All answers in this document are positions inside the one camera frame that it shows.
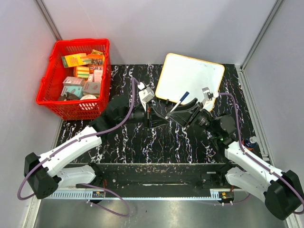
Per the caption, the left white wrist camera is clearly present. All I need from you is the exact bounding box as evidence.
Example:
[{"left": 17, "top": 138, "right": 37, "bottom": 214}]
[{"left": 138, "top": 82, "right": 155, "bottom": 105}]

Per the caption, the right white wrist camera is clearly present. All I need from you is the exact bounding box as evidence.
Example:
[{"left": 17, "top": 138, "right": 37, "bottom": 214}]
[{"left": 202, "top": 87, "right": 219, "bottom": 112}]

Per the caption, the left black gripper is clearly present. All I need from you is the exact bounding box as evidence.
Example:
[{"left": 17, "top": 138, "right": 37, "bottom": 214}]
[{"left": 117, "top": 101, "right": 170, "bottom": 131}]

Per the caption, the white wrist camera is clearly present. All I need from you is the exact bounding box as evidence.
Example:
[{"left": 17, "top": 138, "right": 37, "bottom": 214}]
[
  {"left": 202, "top": 87, "right": 219, "bottom": 112},
  {"left": 138, "top": 82, "right": 155, "bottom": 105}
]

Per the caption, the orange snack packet in basket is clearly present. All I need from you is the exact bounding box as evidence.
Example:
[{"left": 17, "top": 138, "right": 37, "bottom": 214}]
[{"left": 86, "top": 49, "right": 105, "bottom": 66}]

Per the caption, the brown pink box in basket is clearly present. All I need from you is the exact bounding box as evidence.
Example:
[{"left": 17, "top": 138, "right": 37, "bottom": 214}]
[{"left": 82, "top": 81, "right": 101, "bottom": 95}]

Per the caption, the teal box in basket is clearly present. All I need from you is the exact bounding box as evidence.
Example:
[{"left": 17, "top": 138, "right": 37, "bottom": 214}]
[{"left": 61, "top": 85, "right": 83, "bottom": 98}]

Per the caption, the white marker pen blue cap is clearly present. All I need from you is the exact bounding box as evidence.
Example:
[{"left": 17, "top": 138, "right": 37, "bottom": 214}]
[{"left": 170, "top": 91, "right": 190, "bottom": 113}]

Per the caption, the white round lid in basket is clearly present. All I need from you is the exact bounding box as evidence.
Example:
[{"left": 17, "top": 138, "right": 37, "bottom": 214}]
[{"left": 80, "top": 95, "right": 97, "bottom": 100}]

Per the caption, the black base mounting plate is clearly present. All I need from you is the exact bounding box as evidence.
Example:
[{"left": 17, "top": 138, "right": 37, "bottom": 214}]
[{"left": 75, "top": 163, "right": 236, "bottom": 199}]

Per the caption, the grey slotted cable duct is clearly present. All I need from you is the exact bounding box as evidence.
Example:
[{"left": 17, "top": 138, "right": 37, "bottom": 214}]
[{"left": 46, "top": 189, "right": 105, "bottom": 200}]

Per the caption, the red plastic shopping basket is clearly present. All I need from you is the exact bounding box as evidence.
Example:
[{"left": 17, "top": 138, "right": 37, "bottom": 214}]
[{"left": 36, "top": 38, "right": 111, "bottom": 120}]

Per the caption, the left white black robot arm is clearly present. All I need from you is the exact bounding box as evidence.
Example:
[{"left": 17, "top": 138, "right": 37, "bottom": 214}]
[{"left": 21, "top": 95, "right": 169, "bottom": 199}]

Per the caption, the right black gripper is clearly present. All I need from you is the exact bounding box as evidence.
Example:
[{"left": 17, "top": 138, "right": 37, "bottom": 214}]
[{"left": 167, "top": 98, "right": 219, "bottom": 136}]

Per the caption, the small blue orange bottle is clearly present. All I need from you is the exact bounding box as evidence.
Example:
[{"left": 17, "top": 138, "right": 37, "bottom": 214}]
[{"left": 244, "top": 136, "right": 257, "bottom": 150}]

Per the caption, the white board with orange frame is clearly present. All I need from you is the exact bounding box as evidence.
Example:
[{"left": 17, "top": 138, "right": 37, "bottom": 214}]
[{"left": 155, "top": 53, "right": 225, "bottom": 105}]

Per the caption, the pink white box in basket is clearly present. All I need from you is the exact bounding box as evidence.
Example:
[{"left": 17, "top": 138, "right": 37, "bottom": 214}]
[{"left": 94, "top": 69, "right": 103, "bottom": 83}]

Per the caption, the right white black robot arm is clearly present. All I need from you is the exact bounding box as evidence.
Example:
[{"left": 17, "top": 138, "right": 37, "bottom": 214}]
[{"left": 167, "top": 99, "right": 304, "bottom": 220}]

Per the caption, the grey pink box in basket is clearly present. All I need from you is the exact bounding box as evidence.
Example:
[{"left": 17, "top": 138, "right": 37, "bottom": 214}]
[{"left": 63, "top": 76, "right": 85, "bottom": 86}]

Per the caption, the yellow green box in basket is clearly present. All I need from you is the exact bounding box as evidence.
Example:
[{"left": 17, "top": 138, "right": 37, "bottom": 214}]
[{"left": 61, "top": 53, "right": 86, "bottom": 68}]

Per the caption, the striped yellow orange sponge pack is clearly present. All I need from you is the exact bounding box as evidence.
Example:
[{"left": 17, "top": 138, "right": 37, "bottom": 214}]
[{"left": 73, "top": 66, "right": 90, "bottom": 79}]

